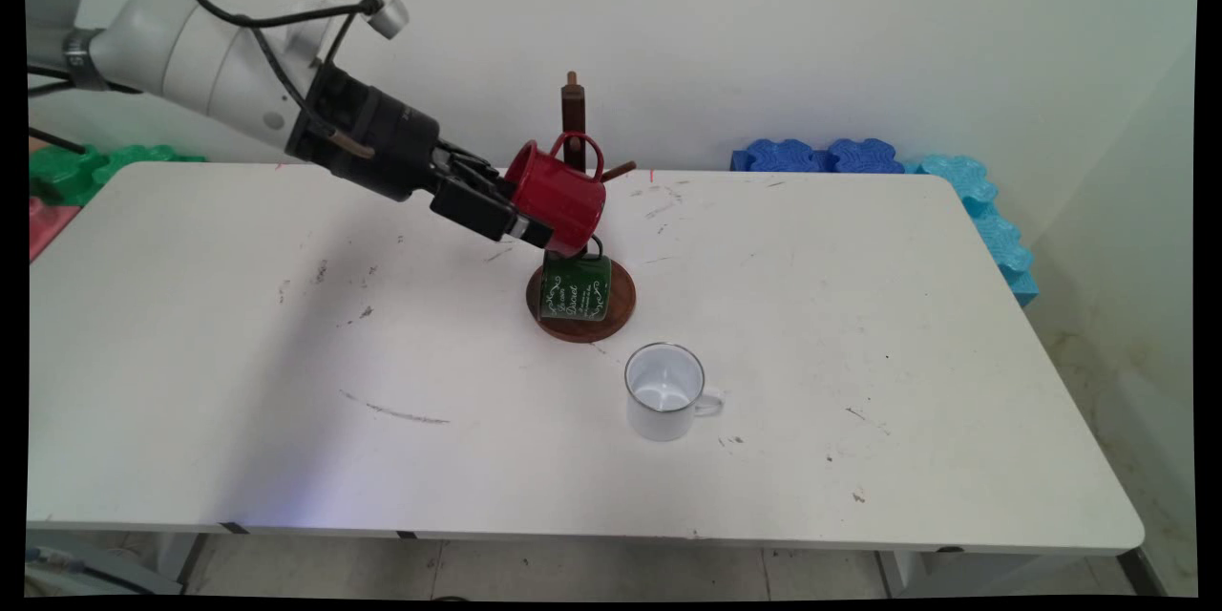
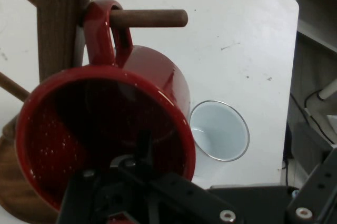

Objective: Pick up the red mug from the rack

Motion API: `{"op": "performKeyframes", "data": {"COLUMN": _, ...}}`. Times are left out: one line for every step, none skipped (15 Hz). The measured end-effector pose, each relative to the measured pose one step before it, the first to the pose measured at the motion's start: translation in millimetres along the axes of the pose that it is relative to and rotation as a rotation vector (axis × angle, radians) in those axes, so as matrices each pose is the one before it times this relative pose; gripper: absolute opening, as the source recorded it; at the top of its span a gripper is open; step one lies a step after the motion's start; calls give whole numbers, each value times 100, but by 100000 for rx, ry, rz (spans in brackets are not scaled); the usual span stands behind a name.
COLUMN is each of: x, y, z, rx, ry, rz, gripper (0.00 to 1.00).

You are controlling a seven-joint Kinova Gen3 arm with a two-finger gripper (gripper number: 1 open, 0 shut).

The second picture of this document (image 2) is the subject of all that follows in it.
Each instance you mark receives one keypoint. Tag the white enamel mug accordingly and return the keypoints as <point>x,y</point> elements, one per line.
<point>218,129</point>

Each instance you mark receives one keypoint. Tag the red enamel mug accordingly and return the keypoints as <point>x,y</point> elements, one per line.
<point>147,76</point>

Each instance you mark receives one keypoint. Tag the white tube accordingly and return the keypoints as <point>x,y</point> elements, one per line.
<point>329,89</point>

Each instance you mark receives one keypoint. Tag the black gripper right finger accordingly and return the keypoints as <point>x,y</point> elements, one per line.
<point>318,197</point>

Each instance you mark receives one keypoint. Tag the dark wooden mug tree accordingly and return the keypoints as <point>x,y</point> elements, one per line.
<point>60,23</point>

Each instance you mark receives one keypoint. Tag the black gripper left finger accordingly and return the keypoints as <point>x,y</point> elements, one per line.
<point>168,195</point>

